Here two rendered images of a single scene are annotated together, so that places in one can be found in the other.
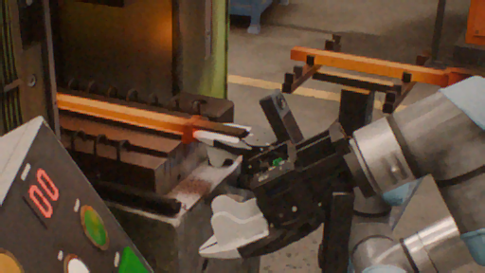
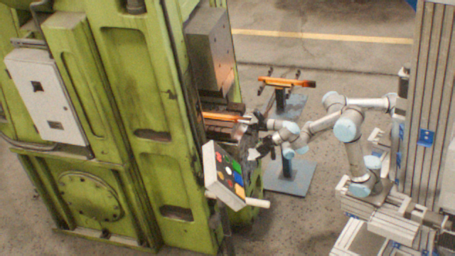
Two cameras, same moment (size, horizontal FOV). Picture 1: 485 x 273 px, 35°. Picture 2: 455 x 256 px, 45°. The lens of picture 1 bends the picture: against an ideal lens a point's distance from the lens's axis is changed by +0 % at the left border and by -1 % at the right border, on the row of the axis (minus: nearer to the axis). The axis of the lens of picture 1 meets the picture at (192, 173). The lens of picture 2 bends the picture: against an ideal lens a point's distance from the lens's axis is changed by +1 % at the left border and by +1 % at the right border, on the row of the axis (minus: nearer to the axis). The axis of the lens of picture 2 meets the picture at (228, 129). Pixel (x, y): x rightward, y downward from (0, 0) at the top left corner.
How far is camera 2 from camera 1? 2.37 m
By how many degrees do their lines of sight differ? 12
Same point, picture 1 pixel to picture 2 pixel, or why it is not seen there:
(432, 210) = (324, 89)
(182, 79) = (228, 96)
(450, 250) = not seen: hidden behind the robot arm
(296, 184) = (263, 146)
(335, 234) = (272, 153)
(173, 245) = (237, 150)
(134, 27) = not seen: hidden behind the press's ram
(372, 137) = (275, 136)
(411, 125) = (281, 134)
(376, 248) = (285, 144)
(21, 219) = (218, 163)
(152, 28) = not seen: hidden behind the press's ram
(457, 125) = (289, 133)
